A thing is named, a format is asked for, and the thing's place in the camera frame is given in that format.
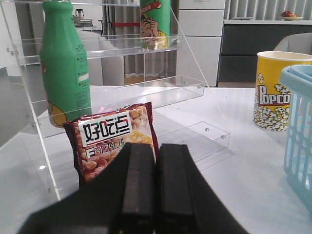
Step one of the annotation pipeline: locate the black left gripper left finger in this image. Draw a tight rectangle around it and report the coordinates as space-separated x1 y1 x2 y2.
18 143 155 234

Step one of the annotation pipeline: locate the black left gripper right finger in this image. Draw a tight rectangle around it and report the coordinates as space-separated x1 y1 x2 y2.
156 144 247 234

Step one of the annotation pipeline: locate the light blue plastic basket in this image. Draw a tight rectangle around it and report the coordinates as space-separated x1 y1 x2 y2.
280 64 312 212

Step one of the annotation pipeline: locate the dark red snack packet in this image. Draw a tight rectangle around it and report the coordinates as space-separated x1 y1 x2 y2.
63 102 159 186

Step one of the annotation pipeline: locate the green plastic drink bottle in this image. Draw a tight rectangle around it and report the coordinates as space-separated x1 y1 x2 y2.
39 0 91 128

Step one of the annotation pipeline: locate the clear acrylic display shelf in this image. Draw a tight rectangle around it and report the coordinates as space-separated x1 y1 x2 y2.
0 0 231 212

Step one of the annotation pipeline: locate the dark sideboard with white top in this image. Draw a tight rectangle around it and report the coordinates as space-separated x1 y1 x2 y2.
218 20 312 83

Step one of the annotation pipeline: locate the white cabinet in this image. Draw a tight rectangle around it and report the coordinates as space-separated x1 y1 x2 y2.
176 0 225 87

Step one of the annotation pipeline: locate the beige armchair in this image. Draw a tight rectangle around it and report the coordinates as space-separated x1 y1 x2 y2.
274 32 312 55

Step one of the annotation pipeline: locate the plate of fruit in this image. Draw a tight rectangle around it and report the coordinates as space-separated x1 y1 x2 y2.
280 10 303 21

